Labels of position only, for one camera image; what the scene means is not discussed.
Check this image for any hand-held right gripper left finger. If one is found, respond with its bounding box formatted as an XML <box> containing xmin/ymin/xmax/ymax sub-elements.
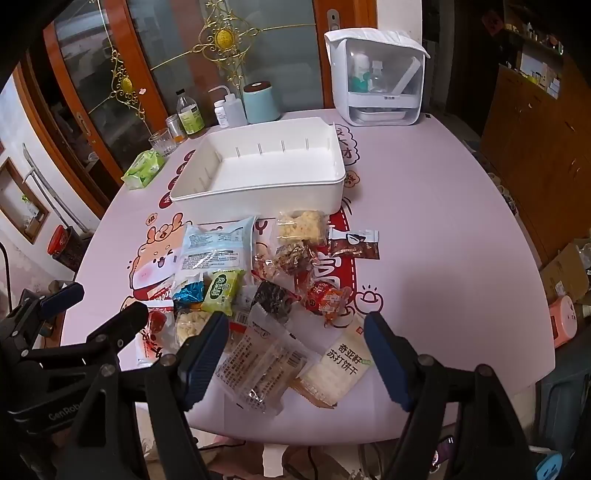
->
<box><xmin>55</xmin><ymin>311</ymin><xmax>230</xmax><ymax>480</ymax></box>

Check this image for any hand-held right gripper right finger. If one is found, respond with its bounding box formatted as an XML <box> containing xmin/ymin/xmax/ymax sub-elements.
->
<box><xmin>362</xmin><ymin>311</ymin><xmax>539</xmax><ymax>480</ymax></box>

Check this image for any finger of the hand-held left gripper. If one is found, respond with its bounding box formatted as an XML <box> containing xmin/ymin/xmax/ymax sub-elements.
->
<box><xmin>9</xmin><ymin>282</ymin><xmax>85</xmax><ymax>324</ymax></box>
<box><xmin>78</xmin><ymin>302</ymin><xmax>149</xmax><ymax>366</ymax></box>

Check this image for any red white puff snack packet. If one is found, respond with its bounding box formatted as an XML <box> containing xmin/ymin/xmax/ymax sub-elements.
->
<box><xmin>134</xmin><ymin>300</ymin><xmax>208</xmax><ymax>370</ymax></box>

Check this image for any small red striped snack packet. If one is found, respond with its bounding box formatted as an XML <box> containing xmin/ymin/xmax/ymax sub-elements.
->
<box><xmin>147</xmin><ymin>270</ymin><xmax>178</xmax><ymax>303</ymax></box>

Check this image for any clear biscuit packet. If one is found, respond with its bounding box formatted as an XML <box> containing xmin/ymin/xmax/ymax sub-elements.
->
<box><xmin>215</xmin><ymin>305</ymin><xmax>321</xmax><ymax>416</ymax></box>

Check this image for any small blue snack packet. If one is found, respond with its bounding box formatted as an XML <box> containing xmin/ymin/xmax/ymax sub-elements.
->
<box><xmin>173</xmin><ymin>277</ymin><xmax>205</xmax><ymax>308</ymax></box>

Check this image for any small green snack packet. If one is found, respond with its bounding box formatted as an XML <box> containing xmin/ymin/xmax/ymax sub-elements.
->
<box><xmin>201</xmin><ymin>269</ymin><xmax>245</xmax><ymax>317</ymax></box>

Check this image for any red label snack packet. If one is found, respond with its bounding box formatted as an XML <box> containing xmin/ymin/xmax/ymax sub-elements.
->
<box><xmin>302</xmin><ymin>281</ymin><xmax>355</xmax><ymax>326</ymax></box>

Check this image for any dark seaweed snack packet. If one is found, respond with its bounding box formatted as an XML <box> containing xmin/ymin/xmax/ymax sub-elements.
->
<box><xmin>252</xmin><ymin>281</ymin><xmax>298</xmax><ymax>321</ymax></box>

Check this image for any brown and white snack sachet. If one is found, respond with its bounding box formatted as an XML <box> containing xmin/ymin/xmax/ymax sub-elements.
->
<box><xmin>329</xmin><ymin>229</ymin><xmax>380</xmax><ymax>260</ymax></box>

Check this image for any white plastic storage bin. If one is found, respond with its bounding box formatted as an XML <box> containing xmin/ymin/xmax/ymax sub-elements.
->
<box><xmin>170</xmin><ymin>117</ymin><xmax>347</xmax><ymax>217</ymax></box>

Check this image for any white orange cracker packet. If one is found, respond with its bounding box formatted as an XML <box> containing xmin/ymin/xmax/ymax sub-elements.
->
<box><xmin>288</xmin><ymin>314</ymin><xmax>375</xmax><ymax>409</ymax></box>

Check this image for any red plastic container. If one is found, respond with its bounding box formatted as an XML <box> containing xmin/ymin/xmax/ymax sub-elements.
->
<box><xmin>48</xmin><ymin>225</ymin><xmax>70</xmax><ymax>254</ymax></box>

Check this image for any clear red wrapper snack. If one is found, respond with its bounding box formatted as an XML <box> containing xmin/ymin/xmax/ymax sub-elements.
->
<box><xmin>250</xmin><ymin>254</ymin><xmax>280</xmax><ymax>283</ymax></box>

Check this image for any large blue white bread packet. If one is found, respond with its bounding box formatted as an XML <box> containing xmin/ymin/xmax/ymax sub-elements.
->
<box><xmin>178</xmin><ymin>216</ymin><xmax>258</xmax><ymax>278</ymax></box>

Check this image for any brown nut bar packet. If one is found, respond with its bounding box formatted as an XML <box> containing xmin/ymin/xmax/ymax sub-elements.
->
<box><xmin>272</xmin><ymin>244</ymin><xmax>317</xmax><ymax>277</ymax></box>

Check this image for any green tissue pack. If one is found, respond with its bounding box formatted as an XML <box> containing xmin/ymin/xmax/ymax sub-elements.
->
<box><xmin>121</xmin><ymin>150</ymin><xmax>166</xmax><ymax>190</ymax></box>

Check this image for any yellow rice cake packet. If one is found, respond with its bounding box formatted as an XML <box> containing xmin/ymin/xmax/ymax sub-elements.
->
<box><xmin>276</xmin><ymin>210</ymin><xmax>332</xmax><ymax>247</ymax></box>

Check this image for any pink plastic appliance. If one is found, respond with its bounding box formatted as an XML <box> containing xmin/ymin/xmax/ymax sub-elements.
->
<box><xmin>547</xmin><ymin>295</ymin><xmax>580</xmax><ymax>349</ymax></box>

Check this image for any clear glass cup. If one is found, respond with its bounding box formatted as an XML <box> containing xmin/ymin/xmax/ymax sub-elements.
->
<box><xmin>148</xmin><ymin>128</ymin><xmax>178</xmax><ymax>158</ymax></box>

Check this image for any blue plastic object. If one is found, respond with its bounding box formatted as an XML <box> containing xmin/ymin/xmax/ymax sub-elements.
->
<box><xmin>529</xmin><ymin>445</ymin><xmax>564</xmax><ymax>480</ymax></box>

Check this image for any cardboard box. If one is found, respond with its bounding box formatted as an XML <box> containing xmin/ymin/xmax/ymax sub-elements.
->
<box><xmin>540</xmin><ymin>242</ymin><xmax>591</xmax><ymax>303</ymax></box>

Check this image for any metal can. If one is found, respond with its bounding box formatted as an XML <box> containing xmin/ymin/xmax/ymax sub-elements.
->
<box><xmin>165</xmin><ymin>114</ymin><xmax>187</xmax><ymax>140</ymax></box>

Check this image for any glass bottle with green label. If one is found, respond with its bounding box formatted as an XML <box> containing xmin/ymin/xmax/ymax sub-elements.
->
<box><xmin>175</xmin><ymin>90</ymin><xmax>206</xmax><ymax>139</ymax></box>

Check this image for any gold door ornament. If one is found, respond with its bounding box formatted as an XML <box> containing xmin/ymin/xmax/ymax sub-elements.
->
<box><xmin>194</xmin><ymin>0</ymin><xmax>262</xmax><ymax>88</ymax></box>
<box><xmin>90</xmin><ymin>48</ymin><xmax>148</xmax><ymax>134</ymax></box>

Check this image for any wooden framed glass door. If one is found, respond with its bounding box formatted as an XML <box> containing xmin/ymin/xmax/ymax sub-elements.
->
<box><xmin>18</xmin><ymin>9</ymin><xmax>167</xmax><ymax>217</ymax></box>
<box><xmin>108</xmin><ymin>0</ymin><xmax>379</xmax><ymax>121</ymax></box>

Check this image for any white squeeze bottle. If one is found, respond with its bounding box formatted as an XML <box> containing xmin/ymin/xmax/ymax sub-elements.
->
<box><xmin>208</xmin><ymin>85</ymin><xmax>249</xmax><ymax>129</ymax></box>

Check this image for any wooden cabinet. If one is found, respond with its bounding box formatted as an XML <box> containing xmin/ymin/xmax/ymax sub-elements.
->
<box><xmin>480</xmin><ymin>60</ymin><xmax>591</xmax><ymax>268</ymax></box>

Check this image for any teal canister with brown lid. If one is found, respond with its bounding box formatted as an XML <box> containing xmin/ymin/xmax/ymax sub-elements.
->
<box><xmin>243</xmin><ymin>80</ymin><xmax>281</xmax><ymax>124</ymax></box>

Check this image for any clear plastic bottle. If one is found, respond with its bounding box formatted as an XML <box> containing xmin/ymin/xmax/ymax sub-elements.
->
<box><xmin>369</xmin><ymin>60</ymin><xmax>387</xmax><ymax>93</ymax></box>

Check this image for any white desktop storage box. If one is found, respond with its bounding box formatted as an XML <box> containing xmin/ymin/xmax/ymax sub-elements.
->
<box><xmin>323</xmin><ymin>28</ymin><xmax>431</xmax><ymax>127</ymax></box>

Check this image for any shelf of small boxes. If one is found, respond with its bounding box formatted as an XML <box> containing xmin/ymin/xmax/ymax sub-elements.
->
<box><xmin>503</xmin><ymin>0</ymin><xmax>568</xmax><ymax>97</ymax></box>

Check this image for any black cable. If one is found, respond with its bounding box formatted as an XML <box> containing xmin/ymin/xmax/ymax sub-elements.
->
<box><xmin>0</xmin><ymin>242</ymin><xmax>14</xmax><ymax>315</ymax></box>

